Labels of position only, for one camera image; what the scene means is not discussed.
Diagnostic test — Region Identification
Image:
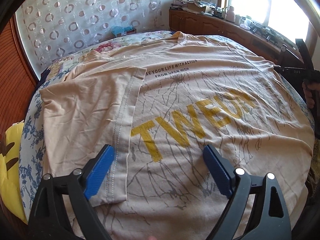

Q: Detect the yellow plush toy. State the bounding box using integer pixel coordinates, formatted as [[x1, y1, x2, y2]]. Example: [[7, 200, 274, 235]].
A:
[[1, 121, 27, 223]]

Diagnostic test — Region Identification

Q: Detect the clutter on sideboard top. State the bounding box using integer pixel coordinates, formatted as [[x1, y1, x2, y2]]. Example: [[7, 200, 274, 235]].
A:
[[170, 0, 297, 50]]

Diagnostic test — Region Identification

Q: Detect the person's right hand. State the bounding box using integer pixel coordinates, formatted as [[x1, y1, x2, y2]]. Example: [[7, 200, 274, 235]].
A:
[[302, 82, 317, 109]]

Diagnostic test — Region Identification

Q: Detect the floral bed quilt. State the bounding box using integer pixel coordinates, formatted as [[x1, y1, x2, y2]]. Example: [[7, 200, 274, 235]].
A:
[[18, 29, 316, 221]]

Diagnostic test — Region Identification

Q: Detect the blue item at headboard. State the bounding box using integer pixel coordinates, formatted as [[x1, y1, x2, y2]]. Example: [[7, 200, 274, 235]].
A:
[[111, 26, 137, 37]]

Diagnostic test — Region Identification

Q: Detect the white circle-patterned curtain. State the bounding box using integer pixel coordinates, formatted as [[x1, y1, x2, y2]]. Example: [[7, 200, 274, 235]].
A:
[[16, 0, 164, 75]]

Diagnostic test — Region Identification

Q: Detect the wooden slatted wardrobe door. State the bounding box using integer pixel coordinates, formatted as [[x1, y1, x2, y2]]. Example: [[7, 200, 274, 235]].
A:
[[1, 16, 37, 136]]

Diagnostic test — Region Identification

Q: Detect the window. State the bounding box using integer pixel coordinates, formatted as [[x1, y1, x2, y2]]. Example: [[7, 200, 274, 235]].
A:
[[217, 0, 318, 54]]

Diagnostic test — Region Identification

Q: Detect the beige printed t-shirt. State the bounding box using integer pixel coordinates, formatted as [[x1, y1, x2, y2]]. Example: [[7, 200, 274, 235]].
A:
[[39, 31, 315, 240]]

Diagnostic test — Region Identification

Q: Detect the white bottle on sideboard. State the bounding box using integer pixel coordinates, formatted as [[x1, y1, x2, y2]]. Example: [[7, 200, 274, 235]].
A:
[[225, 5, 235, 23]]

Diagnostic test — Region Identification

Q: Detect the wooden sideboard cabinet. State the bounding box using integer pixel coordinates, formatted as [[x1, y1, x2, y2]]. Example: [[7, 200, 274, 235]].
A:
[[169, 9, 301, 64]]

